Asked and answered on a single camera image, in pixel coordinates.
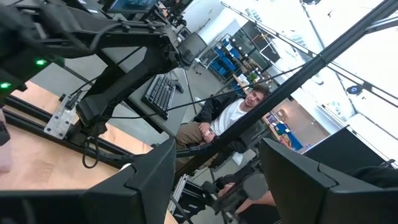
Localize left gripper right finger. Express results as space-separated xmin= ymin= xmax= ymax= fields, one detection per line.
xmin=259 ymin=138 xmax=398 ymax=224

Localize grey desk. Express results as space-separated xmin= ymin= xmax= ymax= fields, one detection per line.
xmin=102 ymin=46 xmax=195 ymax=138

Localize shelf with blue bins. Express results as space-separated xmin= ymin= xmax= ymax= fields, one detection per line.
xmin=198 ymin=32 xmax=249 ymax=82

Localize grey office chair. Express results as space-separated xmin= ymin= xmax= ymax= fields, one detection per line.
xmin=178 ymin=32 xmax=208 ymax=66

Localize white paper sheet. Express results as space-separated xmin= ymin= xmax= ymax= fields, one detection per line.
xmin=231 ymin=151 xmax=245 ymax=166

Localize computer monitor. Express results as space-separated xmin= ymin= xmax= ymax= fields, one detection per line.
xmin=101 ymin=0 xmax=161 ymax=15

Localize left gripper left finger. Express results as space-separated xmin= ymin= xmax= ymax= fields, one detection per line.
xmin=0 ymin=138 xmax=177 ymax=224

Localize pink cloth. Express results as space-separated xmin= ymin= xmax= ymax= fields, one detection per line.
xmin=0 ymin=108 xmax=12 ymax=174

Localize black monitor back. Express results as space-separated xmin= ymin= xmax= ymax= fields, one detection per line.
xmin=303 ymin=125 xmax=388 ymax=170

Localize silver mounting plate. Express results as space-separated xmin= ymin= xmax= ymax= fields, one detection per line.
xmin=43 ymin=95 xmax=78 ymax=140

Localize black keyboard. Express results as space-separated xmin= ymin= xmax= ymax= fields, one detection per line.
xmin=141 ymin=73 xmax=177 ymax=121

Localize person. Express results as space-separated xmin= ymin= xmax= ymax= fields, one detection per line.
xmin=175 ymin=83 xmax=272 ymax=172
xmin=217 ymin=172 xmax=277 ymax=224

